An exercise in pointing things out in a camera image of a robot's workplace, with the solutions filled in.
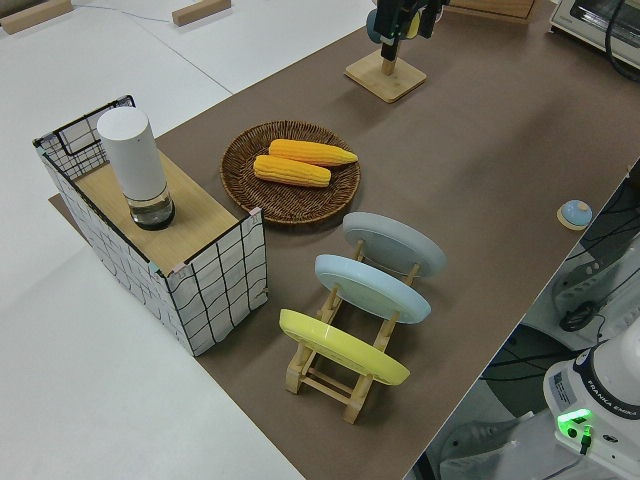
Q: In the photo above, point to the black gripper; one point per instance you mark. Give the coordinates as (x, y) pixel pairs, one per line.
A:
(395, 17)

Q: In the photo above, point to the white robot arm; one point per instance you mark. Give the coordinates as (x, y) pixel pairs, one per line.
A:
(615, 400)

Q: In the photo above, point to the wooden drawer cabinet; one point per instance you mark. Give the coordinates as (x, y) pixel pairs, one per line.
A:
(495, 7)

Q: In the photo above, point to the dark blue mug yellow inside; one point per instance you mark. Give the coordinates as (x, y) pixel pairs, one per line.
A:
(371, 27)

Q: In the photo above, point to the wooden mug tree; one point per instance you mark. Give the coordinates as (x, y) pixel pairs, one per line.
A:
(387, 80)

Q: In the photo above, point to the brown table mat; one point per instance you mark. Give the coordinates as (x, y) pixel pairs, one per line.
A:
(475, 165)

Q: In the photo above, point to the yellow corn cob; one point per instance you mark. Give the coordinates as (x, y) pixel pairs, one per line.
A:
(310, 151)
(290, 171)

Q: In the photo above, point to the white toaster oven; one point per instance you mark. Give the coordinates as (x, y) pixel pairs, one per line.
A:
(585, 20)

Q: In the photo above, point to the grey plate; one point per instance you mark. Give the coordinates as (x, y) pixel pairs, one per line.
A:
(395, 240)

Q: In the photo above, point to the round wicker basket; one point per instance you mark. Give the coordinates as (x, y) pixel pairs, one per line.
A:
(280, 200)

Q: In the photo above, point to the wooden block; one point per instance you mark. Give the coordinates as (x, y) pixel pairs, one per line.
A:
(200, 11)
(30, 17)

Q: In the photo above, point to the blue service bell wooden base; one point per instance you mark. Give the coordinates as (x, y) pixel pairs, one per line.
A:
(576, 212)

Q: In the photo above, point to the light blue plate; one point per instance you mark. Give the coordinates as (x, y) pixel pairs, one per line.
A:
(370, 287)

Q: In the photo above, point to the white cylinder bottle glass base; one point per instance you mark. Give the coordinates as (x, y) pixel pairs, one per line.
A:
(132, 160)

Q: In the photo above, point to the yellow plate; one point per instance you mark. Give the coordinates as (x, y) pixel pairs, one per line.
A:
(340, 345)

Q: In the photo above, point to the wooden dish rack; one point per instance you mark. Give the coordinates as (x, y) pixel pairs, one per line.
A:
(325, 385)

